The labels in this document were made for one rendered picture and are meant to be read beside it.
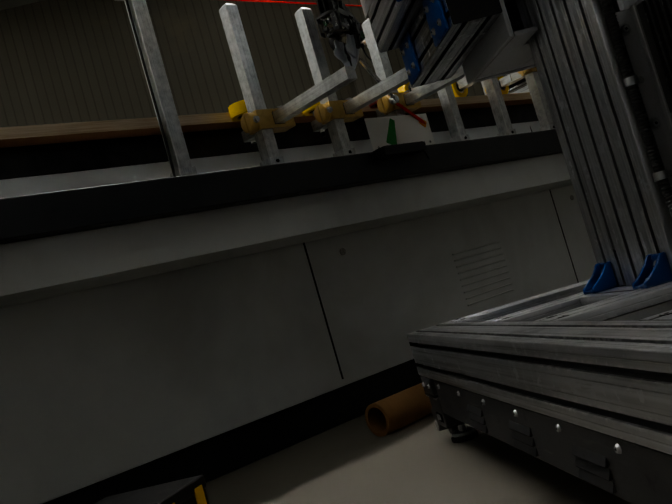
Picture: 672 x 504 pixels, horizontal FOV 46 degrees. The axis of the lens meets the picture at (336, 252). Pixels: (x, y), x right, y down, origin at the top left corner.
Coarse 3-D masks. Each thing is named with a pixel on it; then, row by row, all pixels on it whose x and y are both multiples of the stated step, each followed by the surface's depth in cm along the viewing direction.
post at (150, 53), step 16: (128, 0) 183; (144, 0) 184; (144, 16) 183; (144, 32) 182; (144, 48) 181; (144, 64) 182; (160, 64) 182; (160, 80) 181; (160, 96) 180; (160, 112) 181; (176, 112) 182; (160, 128) 182; (176, 128) 181; (176, 144) 180; (176, 160) 180
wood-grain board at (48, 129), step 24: (480, 96) 284; (504, 96) 294; (528, 96) 304; (120, 120) 191; (144, 120) 195; (192, 120) 204; (216, 120) 209; (312, 120) 236; (0, 144) 174; (24, 144) 179
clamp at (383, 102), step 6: (384, 96) 229; (402, 96) 232; (378, 102) 231; (384, 102) 229; (402, 102) 231; (378, 108) 231; (384, 108) 229; (390, 108) 229; (396, 108) 229; (408, 108) 233; (414, 108) 236; (384, 114) 233
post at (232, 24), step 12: (228, 12) 199; (228, 24) 199; (240, 24) 200; (228, 36) 200; (240, 36) 199; (240, 48) 199; (240, 60) 198; (252, 60) 200; (240, 72) 199; (252, 72) 199; (240, 84) 200; (252, 84) 198; (252, 96) 197; (252, 108) 198; (264, 108) 199; (264, 132) 197; (264, 144) 197; (276, 144) 199; (264, 156) 198; (276, 156) 198
